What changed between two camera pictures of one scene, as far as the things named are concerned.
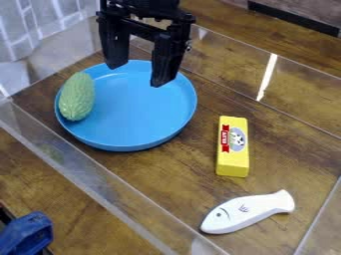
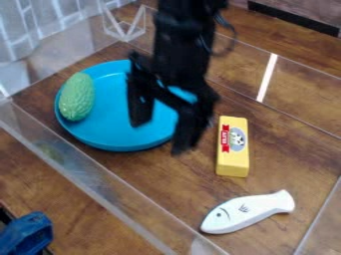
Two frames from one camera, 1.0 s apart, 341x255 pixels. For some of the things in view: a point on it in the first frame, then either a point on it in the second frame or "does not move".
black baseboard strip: x=294 y=19 does not move
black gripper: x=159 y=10 to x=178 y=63
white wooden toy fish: x=241 y=210 does not move
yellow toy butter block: x=233 y=146 does not move
